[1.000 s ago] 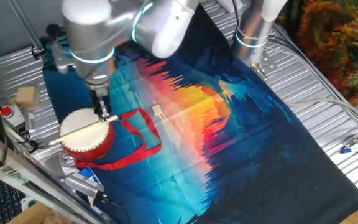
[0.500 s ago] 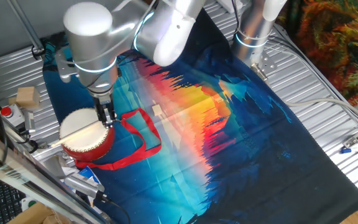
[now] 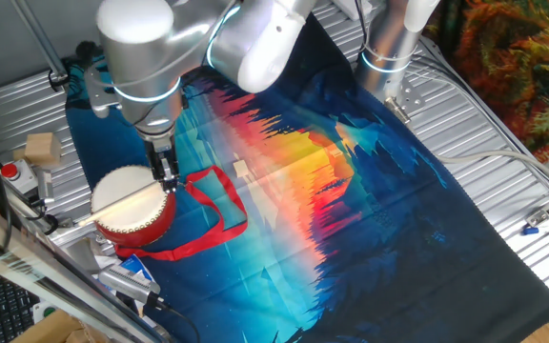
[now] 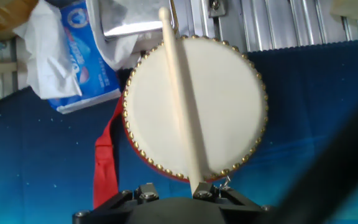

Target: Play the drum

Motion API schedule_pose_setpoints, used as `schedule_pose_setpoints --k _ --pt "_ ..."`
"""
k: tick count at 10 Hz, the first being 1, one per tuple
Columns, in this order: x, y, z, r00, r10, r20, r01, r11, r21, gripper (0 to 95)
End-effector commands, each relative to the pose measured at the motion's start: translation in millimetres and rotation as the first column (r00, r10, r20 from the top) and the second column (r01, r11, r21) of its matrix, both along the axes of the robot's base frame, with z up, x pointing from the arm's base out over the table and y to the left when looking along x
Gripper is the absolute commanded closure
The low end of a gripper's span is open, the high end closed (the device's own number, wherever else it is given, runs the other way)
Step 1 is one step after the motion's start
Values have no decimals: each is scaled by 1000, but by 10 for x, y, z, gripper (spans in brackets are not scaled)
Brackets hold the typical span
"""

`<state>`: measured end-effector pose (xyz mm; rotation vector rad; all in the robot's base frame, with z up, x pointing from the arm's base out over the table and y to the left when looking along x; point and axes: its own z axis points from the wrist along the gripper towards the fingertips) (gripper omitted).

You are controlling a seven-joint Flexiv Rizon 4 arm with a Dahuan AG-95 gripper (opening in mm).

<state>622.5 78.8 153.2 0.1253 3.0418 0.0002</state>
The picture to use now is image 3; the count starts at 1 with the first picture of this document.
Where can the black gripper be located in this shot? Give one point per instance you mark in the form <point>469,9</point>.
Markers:
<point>157,150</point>

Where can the wooden drumstick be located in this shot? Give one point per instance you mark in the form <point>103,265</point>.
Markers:
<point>122,204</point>

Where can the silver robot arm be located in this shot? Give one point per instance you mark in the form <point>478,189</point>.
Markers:
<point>136,62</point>

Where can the red drum with white skin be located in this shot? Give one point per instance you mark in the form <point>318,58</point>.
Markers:
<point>117,183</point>

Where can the small wooden cube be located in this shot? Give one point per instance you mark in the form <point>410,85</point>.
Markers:
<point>241,169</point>
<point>335,152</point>

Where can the blue tissue packet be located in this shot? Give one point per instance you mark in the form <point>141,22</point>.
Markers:
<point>136,264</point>

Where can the grey metal plate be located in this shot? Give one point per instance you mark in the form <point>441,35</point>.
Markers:
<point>86,255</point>

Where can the grey ribbed device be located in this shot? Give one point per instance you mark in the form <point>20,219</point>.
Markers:
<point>127,281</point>

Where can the large wooden block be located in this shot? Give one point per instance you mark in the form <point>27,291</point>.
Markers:
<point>43,148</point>

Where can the grey box with red button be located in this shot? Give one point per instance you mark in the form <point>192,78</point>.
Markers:
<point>22,178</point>

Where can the white box with green button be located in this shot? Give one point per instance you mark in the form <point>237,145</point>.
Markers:
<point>45,312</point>

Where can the grey metal pole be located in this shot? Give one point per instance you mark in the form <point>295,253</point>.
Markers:
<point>41,40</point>

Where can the cardboard box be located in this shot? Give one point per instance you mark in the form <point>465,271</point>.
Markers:
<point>50,331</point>

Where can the colourful sunset landscape cloth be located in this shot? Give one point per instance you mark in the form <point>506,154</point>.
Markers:
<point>374,214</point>

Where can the colourful patterned fabric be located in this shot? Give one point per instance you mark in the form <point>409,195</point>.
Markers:
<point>517,71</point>

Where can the blue capped connector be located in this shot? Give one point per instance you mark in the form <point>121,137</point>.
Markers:
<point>530,231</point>

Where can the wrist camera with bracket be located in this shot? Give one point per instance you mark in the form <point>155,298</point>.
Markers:
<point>100,93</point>

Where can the aluminium frame bar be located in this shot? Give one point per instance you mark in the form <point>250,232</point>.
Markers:
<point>41,269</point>

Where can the small metal bracket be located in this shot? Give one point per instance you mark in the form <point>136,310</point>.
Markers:
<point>537,218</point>

